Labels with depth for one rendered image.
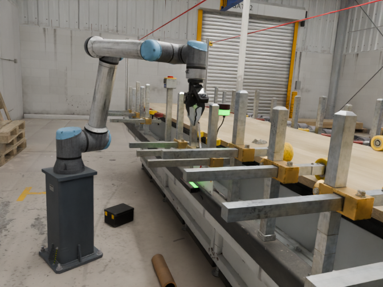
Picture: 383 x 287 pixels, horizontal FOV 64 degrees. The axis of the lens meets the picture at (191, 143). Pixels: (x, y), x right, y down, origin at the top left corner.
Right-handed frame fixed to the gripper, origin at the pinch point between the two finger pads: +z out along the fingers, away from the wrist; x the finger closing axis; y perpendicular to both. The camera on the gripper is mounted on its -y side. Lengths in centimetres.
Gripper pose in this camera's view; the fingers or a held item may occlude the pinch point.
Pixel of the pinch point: (194, 123)
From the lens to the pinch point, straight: 144.3
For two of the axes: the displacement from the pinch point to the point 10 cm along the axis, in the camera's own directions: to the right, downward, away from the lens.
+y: -3.3, -2.0, 9.2
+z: -0.6, 9.8, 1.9
